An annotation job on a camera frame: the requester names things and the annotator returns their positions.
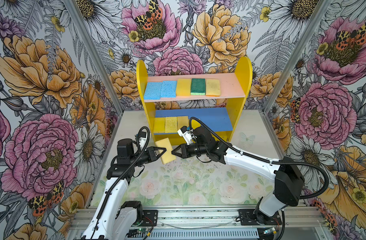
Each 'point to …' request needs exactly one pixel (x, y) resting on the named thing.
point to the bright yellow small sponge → (159, 123)
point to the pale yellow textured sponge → (171, 124)
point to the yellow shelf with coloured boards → (168, 102)
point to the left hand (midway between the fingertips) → (165, 154)
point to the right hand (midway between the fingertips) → (174, 156)
